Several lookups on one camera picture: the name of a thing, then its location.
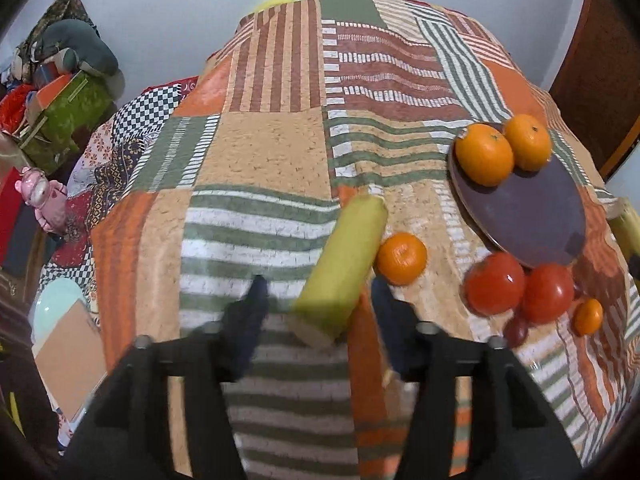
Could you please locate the small mandarin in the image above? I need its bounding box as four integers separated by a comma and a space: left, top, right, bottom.
572, 298, 604, 337
374, 232, 428, 286

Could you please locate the red tomato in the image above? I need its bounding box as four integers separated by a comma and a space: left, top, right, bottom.
463, 252, 526, 316
520, 263, 574, 325

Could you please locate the large orange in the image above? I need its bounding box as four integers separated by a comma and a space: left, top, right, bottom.
503, 114, 552, 172
454, 124, 514, 188

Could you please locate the brown cardboard sheet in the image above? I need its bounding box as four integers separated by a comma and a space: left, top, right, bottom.
36, 300, 106, 419

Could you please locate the red grape left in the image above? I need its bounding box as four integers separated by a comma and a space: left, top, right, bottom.
502, 315, 528, 349

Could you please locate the purple ceramic plate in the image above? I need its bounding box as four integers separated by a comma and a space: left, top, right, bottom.
448, 148, 587, 268

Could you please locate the pink toy figure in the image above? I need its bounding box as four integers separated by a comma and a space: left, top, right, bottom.
15, 166, 67, 236

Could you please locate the red box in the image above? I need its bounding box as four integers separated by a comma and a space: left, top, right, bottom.
0, 169, 22, 261

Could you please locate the checkered floral quilt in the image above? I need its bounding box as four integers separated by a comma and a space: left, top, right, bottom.
37, 76, 198, 316

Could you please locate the green cardboard box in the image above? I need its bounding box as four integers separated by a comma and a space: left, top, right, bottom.
18, 72, 114, 174

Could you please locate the striped patchwork blanket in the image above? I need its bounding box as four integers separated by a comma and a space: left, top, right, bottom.
91, 0, 639, 479

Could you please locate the brown wooden door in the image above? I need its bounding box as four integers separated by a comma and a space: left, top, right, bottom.
551, 0, 640, 179

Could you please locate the grey plush toy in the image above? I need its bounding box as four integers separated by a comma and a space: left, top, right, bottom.
30, 18, 126, 101

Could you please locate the yellow foam headboard pad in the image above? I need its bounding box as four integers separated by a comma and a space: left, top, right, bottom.
253, 0, 295, 13

